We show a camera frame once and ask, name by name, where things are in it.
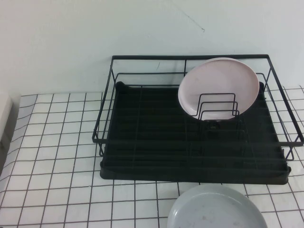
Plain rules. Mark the white black-grid tablecloth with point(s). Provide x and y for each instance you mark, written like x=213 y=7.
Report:
x=59 y=166

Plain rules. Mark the black plastic drip tray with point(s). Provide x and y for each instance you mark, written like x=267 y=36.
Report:
x=154 y=123

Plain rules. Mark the pink round plate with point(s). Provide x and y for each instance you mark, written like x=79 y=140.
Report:
x=213 y=80

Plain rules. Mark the grey round plate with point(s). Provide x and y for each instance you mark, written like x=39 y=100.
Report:
x=213 y=211

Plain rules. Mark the white box-shaped object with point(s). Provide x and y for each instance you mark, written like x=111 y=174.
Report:
x=7 y=111

